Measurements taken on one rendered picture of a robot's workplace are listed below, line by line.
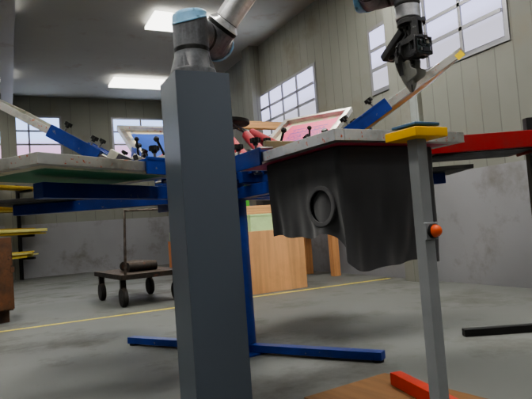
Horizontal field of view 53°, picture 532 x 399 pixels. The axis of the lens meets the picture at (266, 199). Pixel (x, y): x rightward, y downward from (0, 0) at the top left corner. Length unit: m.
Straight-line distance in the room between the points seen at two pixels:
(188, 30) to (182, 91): 0.22
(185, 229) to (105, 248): 10.65
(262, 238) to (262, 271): 0.35
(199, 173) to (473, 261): 4.17
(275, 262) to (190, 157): 4.15
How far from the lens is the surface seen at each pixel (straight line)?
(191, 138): 1.67
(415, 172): 1.65
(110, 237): 12.28
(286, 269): 5.81
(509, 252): 5.24
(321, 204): 1.90
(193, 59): 1.77
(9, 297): 5.42
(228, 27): 1.93
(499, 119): 5.29
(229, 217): 1.68
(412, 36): 1.68
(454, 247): 5.67
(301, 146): 1.86
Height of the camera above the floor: 0.70
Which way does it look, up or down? 3 degrees up
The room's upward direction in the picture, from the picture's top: 4 degrees counter-clockwise
